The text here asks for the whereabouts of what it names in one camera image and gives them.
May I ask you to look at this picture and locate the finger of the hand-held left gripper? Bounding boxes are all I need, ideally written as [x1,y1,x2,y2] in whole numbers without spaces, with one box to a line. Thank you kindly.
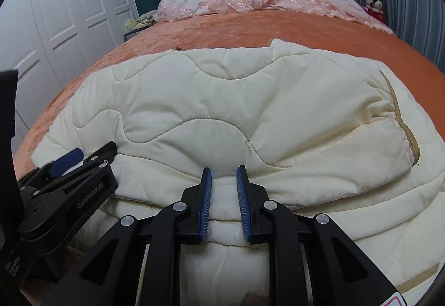
[17,147,85,190]
[35,141,118,196]

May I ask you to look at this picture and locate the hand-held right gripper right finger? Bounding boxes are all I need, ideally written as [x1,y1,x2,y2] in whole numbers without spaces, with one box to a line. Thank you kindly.
[236,165,400,306]

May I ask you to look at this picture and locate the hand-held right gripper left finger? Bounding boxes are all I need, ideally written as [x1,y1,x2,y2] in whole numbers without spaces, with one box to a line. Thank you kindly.
[43,167,212,306]

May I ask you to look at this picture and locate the cream quilted coat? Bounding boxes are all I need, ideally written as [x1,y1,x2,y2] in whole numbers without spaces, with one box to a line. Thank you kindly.
[31,38,445,306]

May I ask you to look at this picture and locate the dark nightstand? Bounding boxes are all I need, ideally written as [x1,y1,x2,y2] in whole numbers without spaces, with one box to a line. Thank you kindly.
[123,29,144,43]

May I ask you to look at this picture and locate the beige cloth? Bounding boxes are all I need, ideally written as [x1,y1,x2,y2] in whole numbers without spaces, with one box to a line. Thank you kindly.
[126,11,158,31]

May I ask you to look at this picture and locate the white wardrobe doors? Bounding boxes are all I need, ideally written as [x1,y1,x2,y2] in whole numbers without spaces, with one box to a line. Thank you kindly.
[0,0,142,154]

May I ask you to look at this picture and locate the orange bedspread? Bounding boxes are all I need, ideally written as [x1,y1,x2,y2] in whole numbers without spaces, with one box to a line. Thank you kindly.
[14,9,445,185]

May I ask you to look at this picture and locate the stuffed toy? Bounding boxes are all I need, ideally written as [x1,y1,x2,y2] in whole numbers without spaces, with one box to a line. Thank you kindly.
[362,0,385,24]

